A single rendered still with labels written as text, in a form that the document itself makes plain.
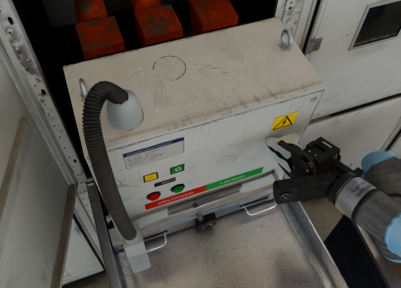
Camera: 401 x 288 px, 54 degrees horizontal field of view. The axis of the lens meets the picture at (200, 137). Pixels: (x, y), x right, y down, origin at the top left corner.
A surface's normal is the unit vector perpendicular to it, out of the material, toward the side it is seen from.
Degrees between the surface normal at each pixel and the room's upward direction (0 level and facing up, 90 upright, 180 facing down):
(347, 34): 90
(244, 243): 0
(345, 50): 90
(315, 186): 74
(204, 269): 0
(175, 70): 4
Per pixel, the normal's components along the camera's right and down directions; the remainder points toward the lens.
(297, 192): 0.07, 0.62
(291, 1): 0.35, 0.77
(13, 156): 0.01, -0.58
